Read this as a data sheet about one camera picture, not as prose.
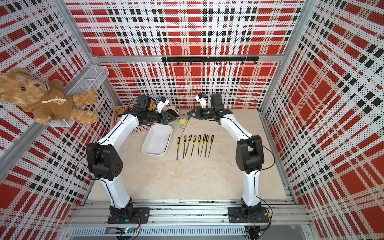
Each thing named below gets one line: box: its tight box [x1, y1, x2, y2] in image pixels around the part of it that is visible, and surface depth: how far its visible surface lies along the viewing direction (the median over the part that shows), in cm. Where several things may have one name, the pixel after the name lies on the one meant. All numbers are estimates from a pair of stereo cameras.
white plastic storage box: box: [141, 124, 173, 159], surface depth 104 cm
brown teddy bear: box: [0, 67, 99, 125], surface depth 54 cm
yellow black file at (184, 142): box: [183, 135, 187, 159], surface depth 104 cm
